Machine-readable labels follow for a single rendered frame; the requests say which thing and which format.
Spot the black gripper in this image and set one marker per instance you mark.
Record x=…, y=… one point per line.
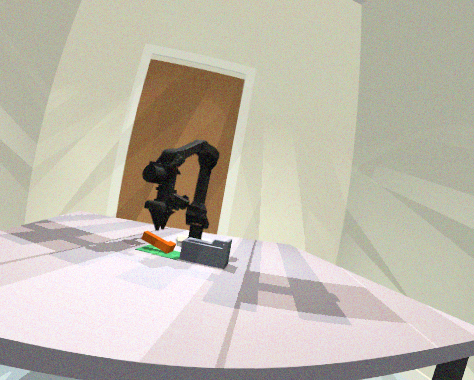
x=159, y=210

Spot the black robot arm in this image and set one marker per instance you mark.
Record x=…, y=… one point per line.
x=165, y=169

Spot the orange l-shaped part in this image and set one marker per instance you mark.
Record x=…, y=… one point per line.
x=163, y=245

